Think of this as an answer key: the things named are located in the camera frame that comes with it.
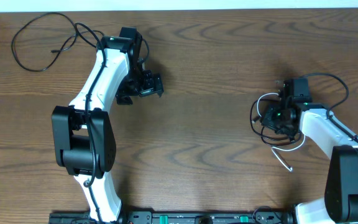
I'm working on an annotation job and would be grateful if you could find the white USB cable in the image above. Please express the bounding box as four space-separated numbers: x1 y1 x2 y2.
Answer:
256 92 306 172

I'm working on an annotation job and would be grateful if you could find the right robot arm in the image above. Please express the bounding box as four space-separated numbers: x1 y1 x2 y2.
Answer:
258 77 358 223

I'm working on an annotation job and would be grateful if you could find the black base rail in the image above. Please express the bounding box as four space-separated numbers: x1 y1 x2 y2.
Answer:
48 210 295 224

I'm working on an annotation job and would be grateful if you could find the black USB cable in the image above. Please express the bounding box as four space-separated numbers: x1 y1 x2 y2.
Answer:
11 12 105 73

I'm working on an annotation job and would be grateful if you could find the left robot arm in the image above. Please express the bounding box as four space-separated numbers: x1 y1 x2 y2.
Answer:
51 27 164 223

